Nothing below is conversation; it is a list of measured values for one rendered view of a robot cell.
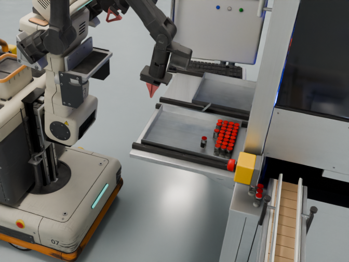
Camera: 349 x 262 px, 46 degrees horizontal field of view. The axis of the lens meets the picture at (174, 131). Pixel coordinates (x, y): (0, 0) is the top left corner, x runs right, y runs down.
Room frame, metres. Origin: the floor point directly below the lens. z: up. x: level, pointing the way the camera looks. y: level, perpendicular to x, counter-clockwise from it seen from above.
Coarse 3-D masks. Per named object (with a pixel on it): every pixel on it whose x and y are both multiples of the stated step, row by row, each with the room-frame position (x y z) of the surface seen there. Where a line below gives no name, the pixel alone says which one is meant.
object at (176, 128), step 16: (160, 112) 1.42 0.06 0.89; (176, 112) 1.43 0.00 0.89; (192, 112) 1.41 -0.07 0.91; (160, 128) 1.31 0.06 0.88; (176, 128) 1.32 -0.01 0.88; (192, 128) 1.33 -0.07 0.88; (208, 128) 1.34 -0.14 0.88; (144, 144) 1.19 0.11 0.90; (160, 144) 1.18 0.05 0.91; (176, 144) 1.22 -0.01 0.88; (192, 144) 1.23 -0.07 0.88; (208, 144) 1.24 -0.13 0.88; (224, 160) 1.12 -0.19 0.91
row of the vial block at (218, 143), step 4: (224, 124) 1.31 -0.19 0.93; (224, 128) 1.28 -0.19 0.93; (220, 132) 1.26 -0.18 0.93; (224, 132) 1.26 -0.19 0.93; (220, 136) 1.23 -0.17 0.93; (220, 140) 1.21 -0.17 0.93; (216, 144) 1.18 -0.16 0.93; (220, 144) 1.19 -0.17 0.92; (216, 148) 1.17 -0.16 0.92; (220, 148) 1.19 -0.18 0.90; (216, 152) 1.17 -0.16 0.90
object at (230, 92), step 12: (204, 84) 1.69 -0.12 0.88; (216, 84) 1.70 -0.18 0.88; (228, 84) 1.71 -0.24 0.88; (240, 84) 1.71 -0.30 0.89; (252, 84) 1.69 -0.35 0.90; (204, 96) 1.58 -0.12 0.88; (216, 96) 1.59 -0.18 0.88; (228, 96) 1.60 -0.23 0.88; (240, 96) 1.61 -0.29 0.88; (252, 96) 1.62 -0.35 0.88; (228, 108) 1.46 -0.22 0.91; (240, 108) 1.51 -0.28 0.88
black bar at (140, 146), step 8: (136, 144) 1.18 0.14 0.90; (152, 152) 1.16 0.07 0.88; (160, 152) 1.15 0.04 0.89; (168, 152) 1.15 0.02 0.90; (176, 152) 1.15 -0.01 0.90; (184, 160) 1.13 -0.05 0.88; (192, 160) 1.12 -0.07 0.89; (200, 160) 1.12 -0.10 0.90; (208, 160) 1.12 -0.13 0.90; (224, 168) 1.10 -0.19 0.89
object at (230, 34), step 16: (176, 0) 2.12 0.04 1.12; (192, 0) 2.11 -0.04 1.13; (208, 0) 2.10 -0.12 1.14; (224, 0) 2.10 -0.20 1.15; (240, 0) 2.09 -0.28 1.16; (256, 0) 2.08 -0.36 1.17; (176, 16) 2.12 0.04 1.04; (192, 16) 2.11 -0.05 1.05; (208, 16) 2.10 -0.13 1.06; (224, 16) 2.10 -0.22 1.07; (240, 16) 2.09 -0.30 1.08; (256, 16) 2.08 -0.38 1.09; (192, 32) 2.11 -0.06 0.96; (208, 32) 2.10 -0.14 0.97; (224, 32) 2.09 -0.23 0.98; (240, 32) 2.09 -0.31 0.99; (256, 32) 2.08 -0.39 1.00; (192, 48) 2.11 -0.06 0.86; (208, 48) 2.10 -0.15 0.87; (224, 48) 2.09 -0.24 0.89; (240, 48) 2.08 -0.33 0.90; (256, 48) 2.08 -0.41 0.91
